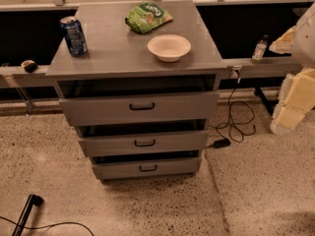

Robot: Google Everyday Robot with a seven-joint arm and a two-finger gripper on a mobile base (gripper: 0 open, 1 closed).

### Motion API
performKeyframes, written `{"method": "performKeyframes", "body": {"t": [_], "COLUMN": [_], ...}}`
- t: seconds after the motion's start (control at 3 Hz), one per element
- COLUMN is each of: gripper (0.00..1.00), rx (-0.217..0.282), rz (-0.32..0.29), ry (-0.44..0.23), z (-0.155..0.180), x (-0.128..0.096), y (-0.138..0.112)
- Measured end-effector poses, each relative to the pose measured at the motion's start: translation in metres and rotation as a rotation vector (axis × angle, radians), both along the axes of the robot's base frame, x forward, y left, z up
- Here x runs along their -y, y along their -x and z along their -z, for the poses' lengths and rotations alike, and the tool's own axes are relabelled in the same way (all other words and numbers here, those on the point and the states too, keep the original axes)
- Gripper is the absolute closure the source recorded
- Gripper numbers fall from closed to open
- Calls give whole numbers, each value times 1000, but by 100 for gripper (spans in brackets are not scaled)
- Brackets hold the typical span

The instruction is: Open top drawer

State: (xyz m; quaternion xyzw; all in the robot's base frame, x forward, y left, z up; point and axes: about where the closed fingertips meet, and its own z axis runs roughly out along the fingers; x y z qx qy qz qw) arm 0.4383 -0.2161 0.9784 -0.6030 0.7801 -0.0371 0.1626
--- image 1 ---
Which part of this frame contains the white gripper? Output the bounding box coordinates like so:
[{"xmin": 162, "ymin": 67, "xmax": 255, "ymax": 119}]
[{"xmin": 269, "ymin": 27, "xmax": 315, "ymax": 135}]

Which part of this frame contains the grey top drawer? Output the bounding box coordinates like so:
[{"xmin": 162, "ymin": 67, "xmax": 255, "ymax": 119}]
[{"xmin": 59, "ymin": 91, "xmax": 219, "ymax": 126}]

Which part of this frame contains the grey drawer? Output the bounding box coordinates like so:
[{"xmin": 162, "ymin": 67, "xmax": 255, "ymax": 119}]
[
  {"xmin": 79, "ymin": 131, "xmax": 208, "ymax": 157},
  {"xmin": 93, "ymin": 156, "xmax": 201, "ymax": 180},
  {"xmin": 59, "ymin": 91, "xmax": 219, "ymax": 126}
]

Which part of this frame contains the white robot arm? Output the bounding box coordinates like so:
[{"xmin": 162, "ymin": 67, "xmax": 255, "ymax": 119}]
[{"xmin": 269, "ymin": 4, "xmax": 315, "ymax": 135}]

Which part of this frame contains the grey drawer cabinet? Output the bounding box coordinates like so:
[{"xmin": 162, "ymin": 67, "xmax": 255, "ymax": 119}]
[{"xmin": 46, "ymin": 0, "xmax": 225, "ymax": 167}]

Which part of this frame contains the grey bottom drawer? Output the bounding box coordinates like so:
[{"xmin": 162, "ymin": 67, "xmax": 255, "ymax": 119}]
[{"xmin": 93, "ymin": 156, "xmax": 201, "ymax": 180}]

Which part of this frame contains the grey middle drawer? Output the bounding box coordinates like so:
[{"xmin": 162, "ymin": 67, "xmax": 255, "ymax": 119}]
[{"xmin": 79, "ymin": 131, "xmax": 208, "ymax": 157}]

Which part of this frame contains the small clear bottle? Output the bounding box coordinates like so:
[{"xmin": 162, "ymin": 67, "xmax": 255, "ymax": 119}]
[{"xmin": 251, "ymin": 34, "xmax": 269, "ymax": 64}]

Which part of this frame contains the white bowl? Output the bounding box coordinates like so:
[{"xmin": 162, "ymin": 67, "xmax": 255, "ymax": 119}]
[{"xmin": 147, "ymin": 34, "xmax": 191, "ymax": 62}]

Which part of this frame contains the green chip bag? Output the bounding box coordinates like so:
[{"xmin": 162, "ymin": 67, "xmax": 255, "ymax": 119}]
[{"xmin": 125, "ymin": 2, "xmax": 173, "ymax": 34}]

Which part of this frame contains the blue soda can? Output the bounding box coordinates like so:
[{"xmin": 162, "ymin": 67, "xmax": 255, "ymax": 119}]
[{"xmin": 60, "ymin": 16, "xmax": 88, "ymax": 56}]

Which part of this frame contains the black yellow tape measure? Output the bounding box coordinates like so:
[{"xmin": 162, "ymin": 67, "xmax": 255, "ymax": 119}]
[{"xmin": 21, "ymin": 60, "xmax": 38, "ymax": 73}]

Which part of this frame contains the black stand leg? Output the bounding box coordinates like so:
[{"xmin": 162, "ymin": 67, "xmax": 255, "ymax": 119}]
[{"xmin": 12, "ymin": 194, "xmax": 43, "ymax": 236}]

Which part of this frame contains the grey metal rail shelf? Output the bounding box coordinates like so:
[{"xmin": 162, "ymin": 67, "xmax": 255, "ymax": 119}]
[{"xmin": 0, "ymin": 56, "xmax": 301, "ymax": 89}]

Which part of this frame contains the thin black floor cable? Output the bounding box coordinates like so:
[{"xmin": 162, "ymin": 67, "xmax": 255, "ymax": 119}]
[{"xmin": 0, "ymin": 215, "xmax": 95, "ymax": 236}]

